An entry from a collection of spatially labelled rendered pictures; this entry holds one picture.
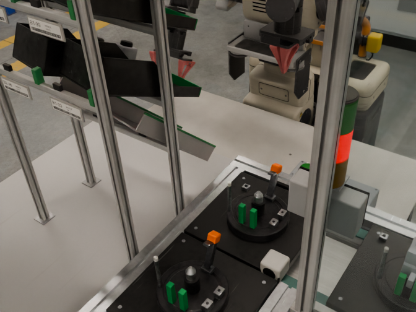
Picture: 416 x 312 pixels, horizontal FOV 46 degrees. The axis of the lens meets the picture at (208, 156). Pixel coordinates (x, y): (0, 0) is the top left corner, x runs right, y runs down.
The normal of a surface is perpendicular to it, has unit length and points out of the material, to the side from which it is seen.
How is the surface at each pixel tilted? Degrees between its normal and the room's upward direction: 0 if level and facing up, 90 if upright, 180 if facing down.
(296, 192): 90
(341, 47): 90
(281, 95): 98
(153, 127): 90
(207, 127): 0
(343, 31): 90
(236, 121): 0
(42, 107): 0
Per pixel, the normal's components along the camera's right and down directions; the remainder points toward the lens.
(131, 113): 0.70, 0.41
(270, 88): -0.56, 0.63
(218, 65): -0.04, -0.79
